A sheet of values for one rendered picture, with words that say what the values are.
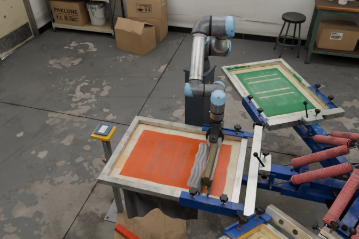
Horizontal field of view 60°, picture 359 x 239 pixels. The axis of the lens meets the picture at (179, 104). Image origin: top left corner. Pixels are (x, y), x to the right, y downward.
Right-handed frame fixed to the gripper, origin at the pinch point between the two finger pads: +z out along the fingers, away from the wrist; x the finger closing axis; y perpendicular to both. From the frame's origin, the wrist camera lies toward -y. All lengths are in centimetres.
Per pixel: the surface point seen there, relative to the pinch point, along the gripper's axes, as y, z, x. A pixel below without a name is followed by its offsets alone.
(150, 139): 12.6, 16.4, 43.8
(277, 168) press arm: -0.5, 8.1, -36.4
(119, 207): 11, 102, 77
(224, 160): 5.8, 16.6, -6.4
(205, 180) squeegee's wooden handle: -18.0, 8.9, 0.9
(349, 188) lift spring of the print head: -20, -8, -66
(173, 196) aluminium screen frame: -29.1, 13.4, 16.3
